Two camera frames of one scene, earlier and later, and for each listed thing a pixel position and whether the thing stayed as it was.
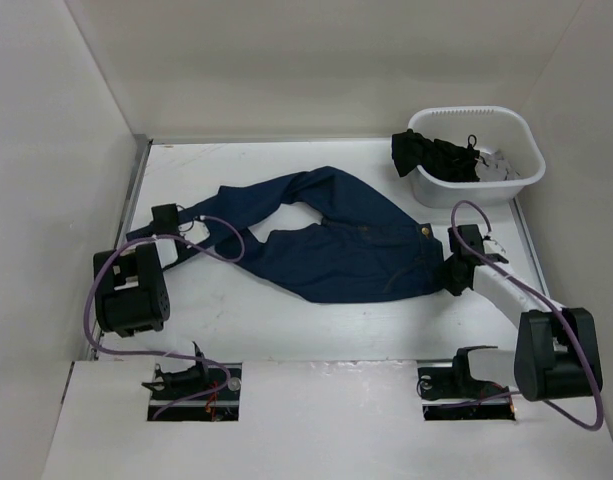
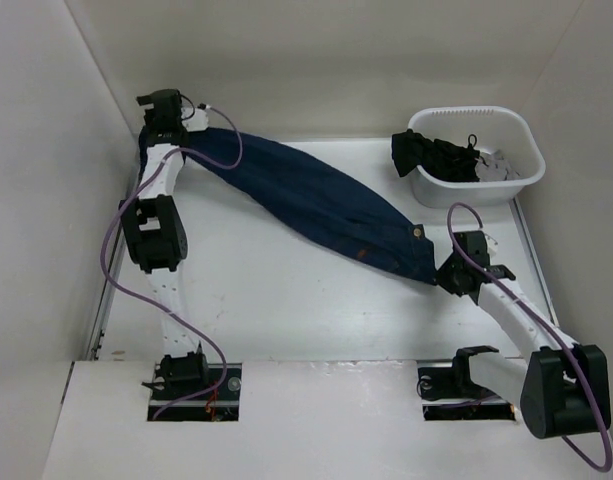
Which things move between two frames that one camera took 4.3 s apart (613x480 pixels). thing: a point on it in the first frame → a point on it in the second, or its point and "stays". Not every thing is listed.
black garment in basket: x=436 y=158 stays
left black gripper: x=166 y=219 → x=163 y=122
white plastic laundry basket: x=488 y=128 stays
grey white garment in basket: x=495 y=167 stays
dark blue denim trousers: x=369 y=247 → x=315 y=190
